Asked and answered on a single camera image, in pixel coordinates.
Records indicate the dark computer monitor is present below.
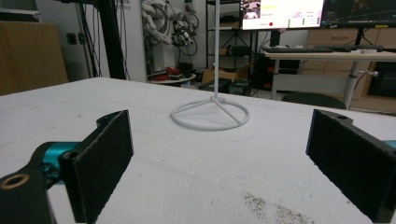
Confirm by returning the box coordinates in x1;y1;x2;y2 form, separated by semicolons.
320;0;396;29

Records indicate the black metal shelf rack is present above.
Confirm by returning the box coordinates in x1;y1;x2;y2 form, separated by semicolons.
205;0;260;78

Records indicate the black keyboard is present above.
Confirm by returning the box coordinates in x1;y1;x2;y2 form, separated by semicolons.
314;44;385;53
262;46;334;54

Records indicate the round white platform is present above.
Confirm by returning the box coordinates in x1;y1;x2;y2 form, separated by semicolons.
148;73;198;86

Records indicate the white metal ring-base stand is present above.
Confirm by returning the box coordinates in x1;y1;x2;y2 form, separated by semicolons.
169;0;251;132

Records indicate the black office chair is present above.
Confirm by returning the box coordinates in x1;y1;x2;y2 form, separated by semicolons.
281;91;347;110

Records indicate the white desk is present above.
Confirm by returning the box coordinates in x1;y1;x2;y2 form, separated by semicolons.
263;49;396;110

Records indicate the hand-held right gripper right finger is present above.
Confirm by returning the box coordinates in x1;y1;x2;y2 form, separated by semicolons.
305;108;396;224

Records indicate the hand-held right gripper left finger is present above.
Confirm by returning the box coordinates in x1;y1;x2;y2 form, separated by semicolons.
58;109;134;224

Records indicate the lit computer monitor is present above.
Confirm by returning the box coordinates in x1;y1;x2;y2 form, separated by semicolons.
240;0;325;32

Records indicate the black metal stand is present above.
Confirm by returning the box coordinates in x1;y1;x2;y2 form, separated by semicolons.
92;0;127;80

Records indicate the cardboard box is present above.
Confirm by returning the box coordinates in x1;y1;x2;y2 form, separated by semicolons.
201;63;254;86

